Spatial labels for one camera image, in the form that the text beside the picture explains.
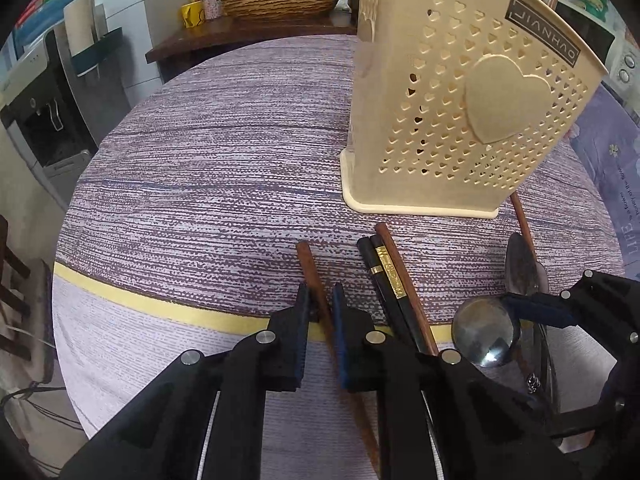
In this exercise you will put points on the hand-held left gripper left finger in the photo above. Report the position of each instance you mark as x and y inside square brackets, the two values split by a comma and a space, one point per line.
[300, 350]

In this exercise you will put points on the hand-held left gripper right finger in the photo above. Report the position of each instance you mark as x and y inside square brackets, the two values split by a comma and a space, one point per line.
[341, 355]

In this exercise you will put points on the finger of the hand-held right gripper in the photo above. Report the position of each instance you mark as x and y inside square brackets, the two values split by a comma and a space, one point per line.
[617, 390]
[540, 307]

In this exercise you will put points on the pointed metal spoon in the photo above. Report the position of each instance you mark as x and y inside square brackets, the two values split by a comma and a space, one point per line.
[522, 272]

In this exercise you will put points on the round metal spoon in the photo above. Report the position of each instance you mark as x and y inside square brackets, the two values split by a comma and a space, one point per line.
[480, 325]

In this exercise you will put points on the black chopstick with gold band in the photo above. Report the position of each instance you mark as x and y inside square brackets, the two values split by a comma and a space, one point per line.
[366, 255]
[396, 307]

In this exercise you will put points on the brown wooden chopstick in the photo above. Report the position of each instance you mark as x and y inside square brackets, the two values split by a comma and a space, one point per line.
[400, 265]
[306, 265]
[522, 225]

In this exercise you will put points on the beige perforated utensil holder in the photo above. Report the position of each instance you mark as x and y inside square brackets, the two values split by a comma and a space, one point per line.
[450, 110]

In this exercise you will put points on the purple floral cloth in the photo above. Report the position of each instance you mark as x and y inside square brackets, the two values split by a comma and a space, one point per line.
[610, 160]

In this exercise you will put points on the purple striped tablecloth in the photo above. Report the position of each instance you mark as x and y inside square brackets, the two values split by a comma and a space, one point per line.
[200, 185]

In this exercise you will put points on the wooden chair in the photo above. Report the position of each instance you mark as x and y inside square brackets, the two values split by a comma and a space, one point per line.
[35, 310]

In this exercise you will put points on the white microwave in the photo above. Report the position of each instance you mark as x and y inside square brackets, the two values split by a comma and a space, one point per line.
[600, 35]

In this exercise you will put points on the dark wooden counter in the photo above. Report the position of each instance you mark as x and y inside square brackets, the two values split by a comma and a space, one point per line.
[210, 40]

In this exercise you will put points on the water dispenser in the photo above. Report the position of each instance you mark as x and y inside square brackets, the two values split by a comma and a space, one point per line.
[50, 110]

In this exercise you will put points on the wicker pattern wash basin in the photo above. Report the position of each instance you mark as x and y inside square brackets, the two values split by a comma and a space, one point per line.
[280, 0]

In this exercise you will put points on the yellow mug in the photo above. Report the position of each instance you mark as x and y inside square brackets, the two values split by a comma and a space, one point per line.
[192, 14]

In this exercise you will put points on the teal cup holder tray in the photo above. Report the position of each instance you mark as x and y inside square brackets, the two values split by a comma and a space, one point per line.
[97, 52]

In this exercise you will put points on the white paper cup stack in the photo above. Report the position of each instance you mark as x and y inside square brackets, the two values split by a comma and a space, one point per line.
[79, 22]

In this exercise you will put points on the blue water jug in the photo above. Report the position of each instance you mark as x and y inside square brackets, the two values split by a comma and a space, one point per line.
[40, 5]

